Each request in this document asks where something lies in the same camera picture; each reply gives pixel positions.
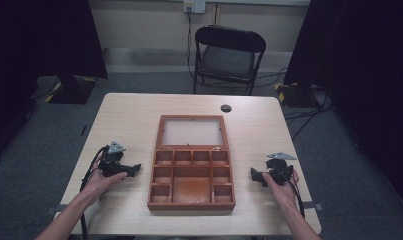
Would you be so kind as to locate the person's right hand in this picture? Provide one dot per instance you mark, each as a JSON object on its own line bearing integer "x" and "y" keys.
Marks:
{"x": 282, "y": 190}

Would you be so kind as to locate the black folding chair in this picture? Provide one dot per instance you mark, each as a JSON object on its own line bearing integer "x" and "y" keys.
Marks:
{"x": 228, "y": 60}

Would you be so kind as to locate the black curtain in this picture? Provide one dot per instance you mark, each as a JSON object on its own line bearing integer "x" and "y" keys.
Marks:
{"x": 39, "y": 50}
{"x": 365, "y": 73}

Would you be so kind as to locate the person's left hand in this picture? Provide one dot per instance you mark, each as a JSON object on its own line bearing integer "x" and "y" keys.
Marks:
{"x": 101, "y": 181}

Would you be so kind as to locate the wooden compartment box with lid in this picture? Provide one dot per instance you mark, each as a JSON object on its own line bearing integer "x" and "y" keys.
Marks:
{"x": 191, "y": 162}

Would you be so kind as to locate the white wall socket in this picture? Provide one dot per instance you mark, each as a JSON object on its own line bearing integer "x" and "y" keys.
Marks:
{"x": 194, "y": 6}

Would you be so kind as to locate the black table grommet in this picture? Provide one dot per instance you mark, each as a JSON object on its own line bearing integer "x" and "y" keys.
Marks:
{"x": 226, "y": 108}

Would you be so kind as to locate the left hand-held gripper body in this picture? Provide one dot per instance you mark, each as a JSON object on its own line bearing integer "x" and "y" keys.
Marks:
{"x": 113, "y": 163}

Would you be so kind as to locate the black stand base striped tape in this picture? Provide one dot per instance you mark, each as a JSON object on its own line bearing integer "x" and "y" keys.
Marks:
{"x": 70, "y": 90}
{"x": 294, "y": 93}

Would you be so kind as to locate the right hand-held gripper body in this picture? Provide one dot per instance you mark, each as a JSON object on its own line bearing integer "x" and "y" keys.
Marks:
{"x": 278, "y": 168}

